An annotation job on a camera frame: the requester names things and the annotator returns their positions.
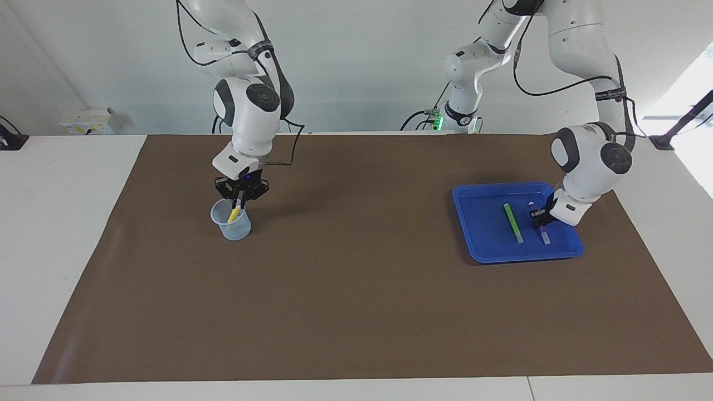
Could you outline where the purple pen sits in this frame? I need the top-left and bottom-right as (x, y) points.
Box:
(527, 202), (552, 246)

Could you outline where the green pen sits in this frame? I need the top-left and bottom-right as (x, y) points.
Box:
(504, 203), (525, 244)

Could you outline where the blue plastic tray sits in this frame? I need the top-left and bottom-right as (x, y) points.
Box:
(452, 182), (584, 264)

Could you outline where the translucent plastic cup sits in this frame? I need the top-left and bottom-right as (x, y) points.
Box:
(210, 197), (252, 241)

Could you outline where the black angled stand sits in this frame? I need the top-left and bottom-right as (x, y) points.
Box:
(649, 89), (713, 151)

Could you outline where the brown table mat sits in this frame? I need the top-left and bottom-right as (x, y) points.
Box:
(32, 134), (713, 385)

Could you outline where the black table clamp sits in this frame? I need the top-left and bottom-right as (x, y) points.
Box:
(0, 115), (30, 151)

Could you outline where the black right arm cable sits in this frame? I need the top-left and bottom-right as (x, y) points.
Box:
(176, 0), (306, 168)

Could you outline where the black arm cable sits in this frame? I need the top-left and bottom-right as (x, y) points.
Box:
(176, 0), (306, 168)
(512, 17), (641, 140)

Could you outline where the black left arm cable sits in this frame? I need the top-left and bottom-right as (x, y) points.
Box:
(512, 17), (641, 140)

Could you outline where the black left base cable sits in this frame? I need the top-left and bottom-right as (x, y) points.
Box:
(401, 84), (453, 133)

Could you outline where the white wall socket box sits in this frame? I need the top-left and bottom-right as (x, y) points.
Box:
(60, 109), (115, 135)

